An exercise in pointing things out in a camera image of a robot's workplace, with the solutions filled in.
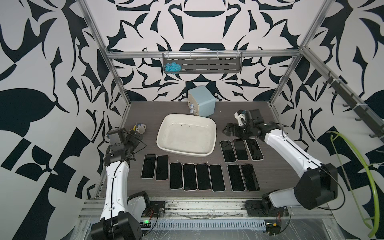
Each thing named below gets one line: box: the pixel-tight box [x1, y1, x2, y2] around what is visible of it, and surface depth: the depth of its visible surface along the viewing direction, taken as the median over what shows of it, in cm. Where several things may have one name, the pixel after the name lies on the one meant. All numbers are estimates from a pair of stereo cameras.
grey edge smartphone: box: [169, 162, 184, 191], surface depth 85 cm
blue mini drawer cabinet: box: [187, 85, 216, 117], surface depth 107 cm
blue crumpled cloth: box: [164, 62, 182, 75], surface depth 93 cm
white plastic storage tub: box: [156, 113, 217, 157], surface depth 103 cm
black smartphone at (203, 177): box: [196, 163, 212, 191], surface depth 87 cm
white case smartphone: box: [182, 163, 198, 192], surface depth 85 cm
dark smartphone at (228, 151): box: [219, 140, 237, 163], surface depth 94 cm
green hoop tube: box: [326, 131, 380, 238], surface depth 55 cm
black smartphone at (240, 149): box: [232, 139, 249, 161], surface depth 96 cm
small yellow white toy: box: [133, 122, 147, 135], surface depth 101 cm
